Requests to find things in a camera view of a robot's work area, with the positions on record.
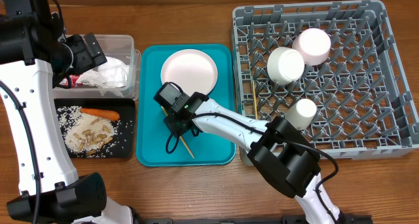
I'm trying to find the black waste tray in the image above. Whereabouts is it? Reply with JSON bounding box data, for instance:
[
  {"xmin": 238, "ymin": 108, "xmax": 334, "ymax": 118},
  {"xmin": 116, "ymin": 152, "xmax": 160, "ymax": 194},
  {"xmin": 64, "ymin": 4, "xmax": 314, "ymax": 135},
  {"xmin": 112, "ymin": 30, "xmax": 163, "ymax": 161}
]
[{"xmin": 54, "ymin": 98, "xmax": 136, "ymax": 158}]

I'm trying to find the wooden chopstick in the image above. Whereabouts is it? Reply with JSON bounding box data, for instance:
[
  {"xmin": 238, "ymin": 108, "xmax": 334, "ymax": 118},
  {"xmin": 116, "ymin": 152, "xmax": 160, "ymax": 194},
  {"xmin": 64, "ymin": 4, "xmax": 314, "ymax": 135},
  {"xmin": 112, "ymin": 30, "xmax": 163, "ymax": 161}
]
[
  {"xmin": 160, "ymin": 106, "xmax": 195, "ymax": 159},
  {"xmin": 251, "ymin": 79, "xmax": 259, "ymax": 119}
]

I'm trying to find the pile of peanuts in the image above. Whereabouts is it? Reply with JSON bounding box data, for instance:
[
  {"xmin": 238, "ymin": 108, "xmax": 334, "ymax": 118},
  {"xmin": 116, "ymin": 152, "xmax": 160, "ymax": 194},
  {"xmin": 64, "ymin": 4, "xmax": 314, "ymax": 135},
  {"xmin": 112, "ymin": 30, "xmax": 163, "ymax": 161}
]
[{"xmin": 65, "ymin": 115, "xmax": 114, "ymax": 153}]

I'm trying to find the grey dishwasher rack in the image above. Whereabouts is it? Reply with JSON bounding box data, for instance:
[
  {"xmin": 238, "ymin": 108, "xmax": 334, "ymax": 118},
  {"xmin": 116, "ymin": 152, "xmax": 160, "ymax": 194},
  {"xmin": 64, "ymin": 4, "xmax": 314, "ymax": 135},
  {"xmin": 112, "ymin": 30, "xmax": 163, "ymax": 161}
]
[{"xmin": 232, "ymin": 0, "xmax": 418, "ymax": 159}]

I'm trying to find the white rice pile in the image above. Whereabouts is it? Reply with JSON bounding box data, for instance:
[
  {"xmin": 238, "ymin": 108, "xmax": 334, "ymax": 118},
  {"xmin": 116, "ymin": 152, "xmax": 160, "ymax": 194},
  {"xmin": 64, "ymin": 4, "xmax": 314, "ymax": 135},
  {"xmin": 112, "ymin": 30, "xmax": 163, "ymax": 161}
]
[{"xmin": 57, "ymin": 106, "xmax": 134, "ymax": 158}]

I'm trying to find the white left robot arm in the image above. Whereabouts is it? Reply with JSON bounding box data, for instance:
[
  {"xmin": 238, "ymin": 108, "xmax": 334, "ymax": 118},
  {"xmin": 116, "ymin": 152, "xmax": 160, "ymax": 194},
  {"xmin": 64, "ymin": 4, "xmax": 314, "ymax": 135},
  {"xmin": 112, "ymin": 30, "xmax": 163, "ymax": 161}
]
[{"xmin": 1, "ymin": 0, "xmax": 141, "ymax": 223}]

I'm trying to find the white tissue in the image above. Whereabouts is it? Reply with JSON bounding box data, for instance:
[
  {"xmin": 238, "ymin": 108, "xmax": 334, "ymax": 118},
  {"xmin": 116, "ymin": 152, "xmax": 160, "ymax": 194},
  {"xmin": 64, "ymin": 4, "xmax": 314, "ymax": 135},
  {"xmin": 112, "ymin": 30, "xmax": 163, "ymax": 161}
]
[{"xmin": 97, "ymin": 56, "xmax": 129, "ymax": 88}]

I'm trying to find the orange carrot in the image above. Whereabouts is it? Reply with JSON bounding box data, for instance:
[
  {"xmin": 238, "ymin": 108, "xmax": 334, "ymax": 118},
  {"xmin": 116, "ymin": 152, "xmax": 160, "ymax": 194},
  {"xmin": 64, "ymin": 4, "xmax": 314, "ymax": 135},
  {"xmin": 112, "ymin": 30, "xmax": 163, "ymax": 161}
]
[{"xmin": 80, "ymin": 108, "xmax": 120, "ymax": 121}]

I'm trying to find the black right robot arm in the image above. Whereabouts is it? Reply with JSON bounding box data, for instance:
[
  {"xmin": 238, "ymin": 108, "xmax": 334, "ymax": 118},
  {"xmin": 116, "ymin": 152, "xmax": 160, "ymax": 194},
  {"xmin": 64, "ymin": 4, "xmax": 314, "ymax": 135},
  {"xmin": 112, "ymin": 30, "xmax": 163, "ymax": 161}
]
[{"xmin": 154, "ymin": 82, "xmax": 346, "ymax": 223}]

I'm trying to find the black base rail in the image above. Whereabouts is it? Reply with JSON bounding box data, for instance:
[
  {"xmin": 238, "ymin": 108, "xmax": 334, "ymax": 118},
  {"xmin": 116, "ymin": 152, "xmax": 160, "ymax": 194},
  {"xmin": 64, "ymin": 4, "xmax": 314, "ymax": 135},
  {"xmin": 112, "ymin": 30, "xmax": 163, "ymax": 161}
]
[{"xmin": 140, "ymin": 214, "xmax": 374, "ymax": 224}]

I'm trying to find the red snack wrapper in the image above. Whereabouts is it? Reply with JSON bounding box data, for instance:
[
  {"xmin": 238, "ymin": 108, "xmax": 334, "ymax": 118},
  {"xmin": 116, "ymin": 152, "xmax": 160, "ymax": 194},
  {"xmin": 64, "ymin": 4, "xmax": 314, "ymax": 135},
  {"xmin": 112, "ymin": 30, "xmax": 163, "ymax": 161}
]
[{"xmin": 59, "ymin": 75, "xmax": 80, "ymax": 88}]

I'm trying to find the white round plate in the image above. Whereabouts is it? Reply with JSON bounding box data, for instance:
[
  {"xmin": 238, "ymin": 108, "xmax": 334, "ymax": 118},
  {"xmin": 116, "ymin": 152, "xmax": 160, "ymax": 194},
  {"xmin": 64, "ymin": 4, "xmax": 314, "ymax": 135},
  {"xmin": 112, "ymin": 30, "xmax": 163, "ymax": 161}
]
[{"xmin": 160, "ymin": 49, "xmax": 218, "ymax": 96}]

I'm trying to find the clear plastic waste bin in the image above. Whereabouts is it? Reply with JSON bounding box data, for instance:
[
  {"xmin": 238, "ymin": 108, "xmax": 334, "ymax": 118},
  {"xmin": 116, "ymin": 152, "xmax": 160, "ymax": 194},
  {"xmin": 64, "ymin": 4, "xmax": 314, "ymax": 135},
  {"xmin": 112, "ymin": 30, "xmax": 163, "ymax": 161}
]
[{"xmin": 53, "ymin": 35, "xmax": 141, "ymax": 100}]

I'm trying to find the cream plastic cup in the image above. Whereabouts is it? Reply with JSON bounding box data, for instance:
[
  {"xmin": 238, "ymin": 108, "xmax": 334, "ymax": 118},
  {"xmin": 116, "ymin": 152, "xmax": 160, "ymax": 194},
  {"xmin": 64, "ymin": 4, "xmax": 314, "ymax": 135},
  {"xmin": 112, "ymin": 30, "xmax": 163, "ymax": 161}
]
[{"xmin": 285, "ymin": 99, "xmax": 317, "ymax": 130}]

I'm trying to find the teal plastic tray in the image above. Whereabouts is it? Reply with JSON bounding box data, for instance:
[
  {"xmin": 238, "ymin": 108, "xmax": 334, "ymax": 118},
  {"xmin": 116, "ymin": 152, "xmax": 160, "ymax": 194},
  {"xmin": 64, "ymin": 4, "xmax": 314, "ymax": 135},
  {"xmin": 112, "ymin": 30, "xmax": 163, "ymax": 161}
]
[{"xmin": 136, "ymin": 44, "xmax": 236, "ymax": 167}]

